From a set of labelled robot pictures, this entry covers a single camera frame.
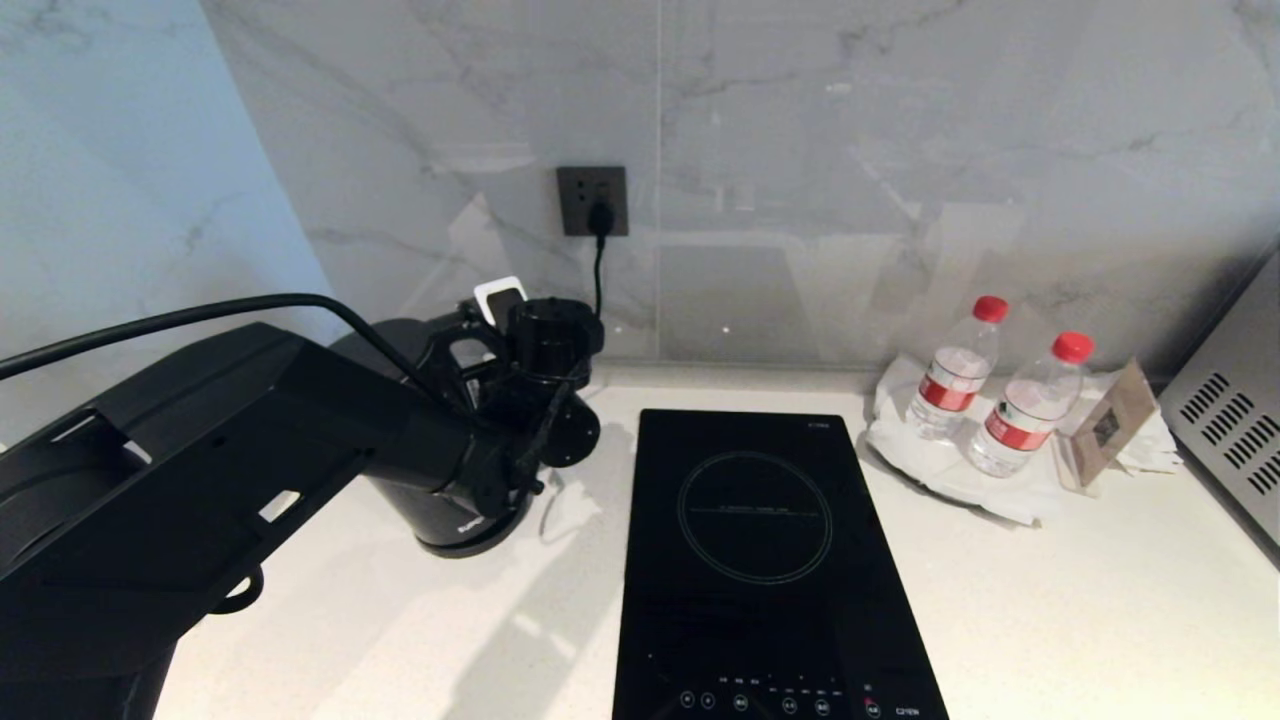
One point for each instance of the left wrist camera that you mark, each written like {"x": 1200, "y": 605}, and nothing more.
{"x": 500, "y": 297}

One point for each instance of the red capped water bottle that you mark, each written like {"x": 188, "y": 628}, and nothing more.
{"x": 1025, "y": 415}
{"x": 957, "y": 375}

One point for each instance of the black induction cooktop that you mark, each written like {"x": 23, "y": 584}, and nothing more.
{"x": 760, "y": 560}

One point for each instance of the black kettle power base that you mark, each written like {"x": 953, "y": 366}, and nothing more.
{"x": 478, "y": 544}

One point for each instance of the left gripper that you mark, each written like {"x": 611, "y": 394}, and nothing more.
{"x": 495, "y": 385}

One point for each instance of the brown card stand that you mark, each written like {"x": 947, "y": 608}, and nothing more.
{"x": 1110, "y": 425}

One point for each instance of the dark grey wall outlet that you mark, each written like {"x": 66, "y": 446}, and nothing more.
{"x": 575, "y": 195}

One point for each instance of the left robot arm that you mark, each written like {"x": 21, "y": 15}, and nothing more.
{"x": 200, "y": 450}

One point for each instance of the black electric kettle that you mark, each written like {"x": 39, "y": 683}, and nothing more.
{"x": 445, "y": 510}

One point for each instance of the silver vented appliance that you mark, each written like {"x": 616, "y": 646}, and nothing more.
{"x": 1235, "y": 420}

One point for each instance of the black power plug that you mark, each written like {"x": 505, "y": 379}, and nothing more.
{"x": 600, "y": 218}

